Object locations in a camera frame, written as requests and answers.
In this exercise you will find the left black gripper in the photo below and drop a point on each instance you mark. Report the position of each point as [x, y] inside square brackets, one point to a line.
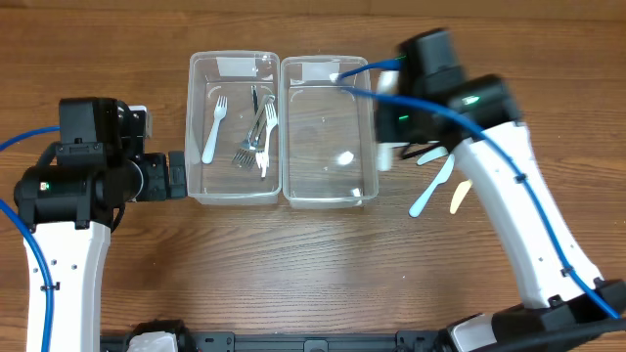
[176, 175]

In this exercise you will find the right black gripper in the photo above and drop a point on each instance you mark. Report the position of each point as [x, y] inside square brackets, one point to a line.
[386, 129]

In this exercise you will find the white plastic knife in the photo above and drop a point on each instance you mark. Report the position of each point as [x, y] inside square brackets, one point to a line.
[387, 84]

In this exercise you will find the white plastic fork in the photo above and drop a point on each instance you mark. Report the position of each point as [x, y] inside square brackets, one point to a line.
[219, 114]
[262, 158]

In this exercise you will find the metal fork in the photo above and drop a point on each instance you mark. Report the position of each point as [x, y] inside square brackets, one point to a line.
[244, 157]
[257, 131]

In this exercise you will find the light teal plastic knife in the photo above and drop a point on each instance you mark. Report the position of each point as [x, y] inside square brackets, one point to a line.
[442, 177]

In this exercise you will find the yellow plastic knife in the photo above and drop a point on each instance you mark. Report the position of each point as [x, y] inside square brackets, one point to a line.
[459, 195]

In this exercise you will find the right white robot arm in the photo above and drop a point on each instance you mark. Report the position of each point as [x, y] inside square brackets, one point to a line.
[564, 299]

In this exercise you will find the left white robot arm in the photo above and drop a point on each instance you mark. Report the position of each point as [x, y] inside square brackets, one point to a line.
[70, 202]

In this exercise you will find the right clear plastic container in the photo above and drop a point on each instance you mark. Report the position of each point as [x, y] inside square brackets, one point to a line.
[327, 139]

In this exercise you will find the clear plastic container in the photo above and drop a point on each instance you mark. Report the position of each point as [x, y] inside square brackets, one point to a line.
[229, 74]
[327, 139]

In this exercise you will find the left clear plastic container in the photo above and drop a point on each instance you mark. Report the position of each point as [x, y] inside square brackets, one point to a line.
[229, 74]

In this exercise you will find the black handled utensil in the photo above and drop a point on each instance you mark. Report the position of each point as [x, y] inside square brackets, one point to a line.
[254, 98]

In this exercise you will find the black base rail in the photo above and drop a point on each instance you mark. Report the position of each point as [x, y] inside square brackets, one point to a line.
[220, 341]

